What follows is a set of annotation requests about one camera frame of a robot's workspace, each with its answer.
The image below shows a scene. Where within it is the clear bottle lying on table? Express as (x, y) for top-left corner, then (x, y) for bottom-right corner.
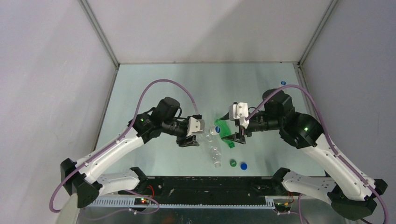
(207, 140), (222, 168)

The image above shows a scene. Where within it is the green bottle cap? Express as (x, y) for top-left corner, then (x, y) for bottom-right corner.
(229, 159), (237, 167)

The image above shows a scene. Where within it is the blue white bottle cap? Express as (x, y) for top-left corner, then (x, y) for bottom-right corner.
(209, 126), (220, 136)

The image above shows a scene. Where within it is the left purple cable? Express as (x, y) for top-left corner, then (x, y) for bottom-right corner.
(49, 79), (199, 213)

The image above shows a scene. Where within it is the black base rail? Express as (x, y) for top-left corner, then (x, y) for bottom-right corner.
(132, 176), (288, 205)

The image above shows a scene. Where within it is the right circuit board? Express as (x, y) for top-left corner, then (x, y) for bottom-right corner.
(274, 202), (293, 215)

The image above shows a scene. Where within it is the green plastic bottle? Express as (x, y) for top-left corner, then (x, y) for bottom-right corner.
(214, 119), (235, 148)

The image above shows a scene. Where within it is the circuit board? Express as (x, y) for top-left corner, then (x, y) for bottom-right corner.
(134, 198), (151, 206)
(274, 202), (293, 215)

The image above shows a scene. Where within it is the clear plastic bottle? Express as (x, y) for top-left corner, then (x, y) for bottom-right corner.
(198, 126), (215, 147)

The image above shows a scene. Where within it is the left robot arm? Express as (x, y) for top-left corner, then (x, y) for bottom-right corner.
(60, 97), (205, 209)

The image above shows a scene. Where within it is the metal cable duct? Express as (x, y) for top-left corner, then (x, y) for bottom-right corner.
(88, 197), (275, 209)

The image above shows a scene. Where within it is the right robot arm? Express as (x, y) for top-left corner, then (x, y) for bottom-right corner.
(223, 89), (387, 221)

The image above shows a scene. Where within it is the left circuit board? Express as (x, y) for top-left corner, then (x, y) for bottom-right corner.
(134, 198), (151, 206)

